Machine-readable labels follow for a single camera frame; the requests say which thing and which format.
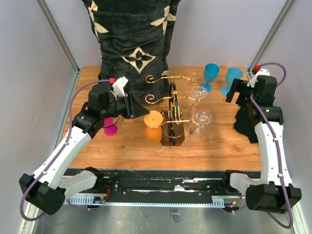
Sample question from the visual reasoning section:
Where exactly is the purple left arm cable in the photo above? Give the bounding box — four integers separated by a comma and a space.
19, 78, 117, 221

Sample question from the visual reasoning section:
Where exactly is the magenta plastic wine glass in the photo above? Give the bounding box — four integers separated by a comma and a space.
103, 117, 118, 137

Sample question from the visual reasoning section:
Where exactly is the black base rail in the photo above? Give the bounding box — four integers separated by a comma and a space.
62, 168, 252, 205

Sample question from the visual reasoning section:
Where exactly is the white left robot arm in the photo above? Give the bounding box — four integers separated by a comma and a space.
19, 80, 149, 221

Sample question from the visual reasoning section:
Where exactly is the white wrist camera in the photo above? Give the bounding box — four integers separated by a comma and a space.
109, 76, 128, 99
247, 65, 270, 88

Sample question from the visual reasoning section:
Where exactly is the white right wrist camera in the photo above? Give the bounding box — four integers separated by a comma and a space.
247, 65, 270, 88

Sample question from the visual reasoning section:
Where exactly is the orange plastic wine glass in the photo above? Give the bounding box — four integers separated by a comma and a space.
143, 110, 163, 143

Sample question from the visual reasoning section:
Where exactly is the gold wire wine glass rack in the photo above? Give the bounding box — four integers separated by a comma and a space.
145, 73, 198, 146

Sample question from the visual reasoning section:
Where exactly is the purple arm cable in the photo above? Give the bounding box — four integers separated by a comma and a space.
250, 62, 293, 229
19, 78, 117, 221

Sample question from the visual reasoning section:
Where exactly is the clear wine glass rear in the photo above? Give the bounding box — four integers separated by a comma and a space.
188, 86, 207, 119

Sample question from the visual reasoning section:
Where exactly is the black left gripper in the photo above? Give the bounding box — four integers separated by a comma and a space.
101, 92, 150, 119

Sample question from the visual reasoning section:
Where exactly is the black cloth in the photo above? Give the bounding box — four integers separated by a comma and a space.
234, 104, 258, 144

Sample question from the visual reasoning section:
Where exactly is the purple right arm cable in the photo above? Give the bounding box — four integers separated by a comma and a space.
250, 62, 293, 229

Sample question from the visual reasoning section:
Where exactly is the blue plastic wine glass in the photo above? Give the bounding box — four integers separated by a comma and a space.
200, 63, 220, 92

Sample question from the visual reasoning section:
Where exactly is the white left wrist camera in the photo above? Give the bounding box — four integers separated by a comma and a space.
109, 76, 128, 99

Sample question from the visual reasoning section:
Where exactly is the teal plastic wine glass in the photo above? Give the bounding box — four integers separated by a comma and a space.
220, 67, 243, 96

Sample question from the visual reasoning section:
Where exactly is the clear wine glass front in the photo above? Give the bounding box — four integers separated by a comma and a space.
189, 109, 213, 139

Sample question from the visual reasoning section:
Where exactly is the clear wine glass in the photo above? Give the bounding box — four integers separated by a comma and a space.
189, 109, 213, 139
188, 86, 207, 119

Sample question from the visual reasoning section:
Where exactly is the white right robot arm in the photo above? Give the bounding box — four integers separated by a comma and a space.
221, 75, 302, 214

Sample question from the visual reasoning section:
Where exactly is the black patterned plush pillow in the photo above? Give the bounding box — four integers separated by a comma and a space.
83, 0, 180, 103

